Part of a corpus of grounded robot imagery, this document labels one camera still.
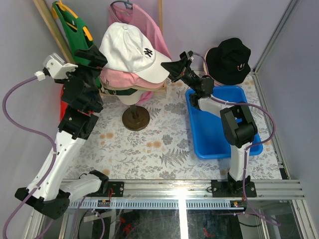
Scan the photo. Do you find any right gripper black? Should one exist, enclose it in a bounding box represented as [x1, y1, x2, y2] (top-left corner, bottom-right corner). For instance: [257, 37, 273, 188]
[159, 58, 199, 94]

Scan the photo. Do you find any pink baseball cap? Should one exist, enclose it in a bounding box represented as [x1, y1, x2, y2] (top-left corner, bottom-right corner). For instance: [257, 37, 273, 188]
[100, 68, 164, 89]

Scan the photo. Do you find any white cap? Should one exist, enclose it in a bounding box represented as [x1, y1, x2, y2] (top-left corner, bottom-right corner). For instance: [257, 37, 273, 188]
[99, 22, 171, 84]

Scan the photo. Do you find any khaki hat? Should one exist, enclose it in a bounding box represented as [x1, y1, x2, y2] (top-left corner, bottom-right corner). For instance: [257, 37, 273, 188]
[100, 77, 165, 91]

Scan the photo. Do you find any dark green cap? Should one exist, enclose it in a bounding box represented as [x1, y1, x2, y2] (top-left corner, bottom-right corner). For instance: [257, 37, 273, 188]
[100, 86, 138, 96]

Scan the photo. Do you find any black hat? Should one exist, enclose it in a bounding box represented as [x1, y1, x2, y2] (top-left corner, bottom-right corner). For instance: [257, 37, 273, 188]
[209, 37, 251, 85]

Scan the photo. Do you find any cream foam mannequin head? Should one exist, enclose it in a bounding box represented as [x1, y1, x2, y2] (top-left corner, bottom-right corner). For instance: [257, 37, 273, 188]
[117, 90, 144, 106]

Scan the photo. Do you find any pink t-shirt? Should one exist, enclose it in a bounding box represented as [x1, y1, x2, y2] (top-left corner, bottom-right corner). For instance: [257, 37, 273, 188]
[109, 4, 171, 102]

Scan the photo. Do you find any dark mannequin base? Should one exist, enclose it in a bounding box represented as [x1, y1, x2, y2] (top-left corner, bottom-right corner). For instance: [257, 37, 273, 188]
[122, 105, 150, 131]

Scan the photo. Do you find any blue plastic bin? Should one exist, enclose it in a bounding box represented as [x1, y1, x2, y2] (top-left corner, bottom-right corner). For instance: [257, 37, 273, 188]
[185, 86, 264, 160]

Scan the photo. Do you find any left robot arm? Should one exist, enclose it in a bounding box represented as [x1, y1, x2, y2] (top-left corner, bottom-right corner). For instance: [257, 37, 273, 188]
[15, 45, 109, 220]

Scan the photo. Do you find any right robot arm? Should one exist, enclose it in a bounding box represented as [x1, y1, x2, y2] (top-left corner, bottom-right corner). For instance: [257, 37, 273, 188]
[161, 51, 258, 200]

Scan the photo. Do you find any green tank top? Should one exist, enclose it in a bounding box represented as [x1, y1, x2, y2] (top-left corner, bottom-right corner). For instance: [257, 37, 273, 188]
[52, 1, 94, 65]

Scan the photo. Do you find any red cloth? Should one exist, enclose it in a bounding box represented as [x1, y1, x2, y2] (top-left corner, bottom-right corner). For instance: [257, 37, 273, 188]
[60, 89, 68, 120]

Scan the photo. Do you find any yellow hanger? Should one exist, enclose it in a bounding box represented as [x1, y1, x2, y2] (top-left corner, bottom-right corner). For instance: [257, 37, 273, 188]
[51, 0, 93, 42]

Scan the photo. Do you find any floral table mat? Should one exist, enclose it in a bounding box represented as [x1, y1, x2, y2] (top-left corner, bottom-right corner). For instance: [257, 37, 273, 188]
[53, 70, 284, 180]

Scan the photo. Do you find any wooden clothes rack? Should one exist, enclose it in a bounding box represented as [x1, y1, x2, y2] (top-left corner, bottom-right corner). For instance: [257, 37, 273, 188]
[33, 0, 167, 94]

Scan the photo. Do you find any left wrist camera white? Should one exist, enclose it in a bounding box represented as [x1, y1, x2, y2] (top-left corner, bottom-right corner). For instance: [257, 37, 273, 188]
[34, 53, 78, 81]

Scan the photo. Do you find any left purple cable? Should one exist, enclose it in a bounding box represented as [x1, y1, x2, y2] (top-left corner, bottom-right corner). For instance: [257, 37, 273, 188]
[1, 76, 105, 239]

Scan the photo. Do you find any purple cable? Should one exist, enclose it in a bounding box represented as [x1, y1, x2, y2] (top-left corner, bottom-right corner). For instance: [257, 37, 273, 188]
[1, 76, 105, 239]
[191, 52, 282, 227]

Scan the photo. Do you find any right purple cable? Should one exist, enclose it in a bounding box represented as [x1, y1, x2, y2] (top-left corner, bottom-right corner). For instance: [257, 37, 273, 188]
[191, 52, 282, 227]

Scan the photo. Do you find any aluminium rail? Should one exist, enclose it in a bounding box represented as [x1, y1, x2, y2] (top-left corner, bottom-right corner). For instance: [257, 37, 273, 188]
[58, 180, 306, 213]

